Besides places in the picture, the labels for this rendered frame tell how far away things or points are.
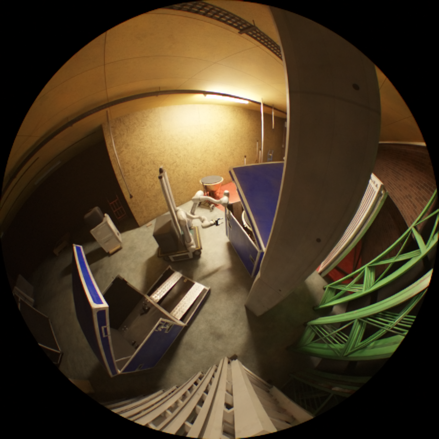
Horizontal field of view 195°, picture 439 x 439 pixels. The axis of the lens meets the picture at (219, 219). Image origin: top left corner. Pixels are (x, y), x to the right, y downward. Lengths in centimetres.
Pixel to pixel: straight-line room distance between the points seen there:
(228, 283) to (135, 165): 353
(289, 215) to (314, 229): 13
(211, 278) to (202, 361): 155
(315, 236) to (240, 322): 191
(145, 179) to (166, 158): 85
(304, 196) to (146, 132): 366
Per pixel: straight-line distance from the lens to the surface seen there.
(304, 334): 244
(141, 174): 379
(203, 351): 233
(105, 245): 407
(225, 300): 234
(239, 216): 262
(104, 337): 118
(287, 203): 59
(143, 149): 374
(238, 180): 168
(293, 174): 53
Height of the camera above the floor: 227
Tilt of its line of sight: 40 degrees down
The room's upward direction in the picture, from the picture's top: 5 degrees counter-clockwise
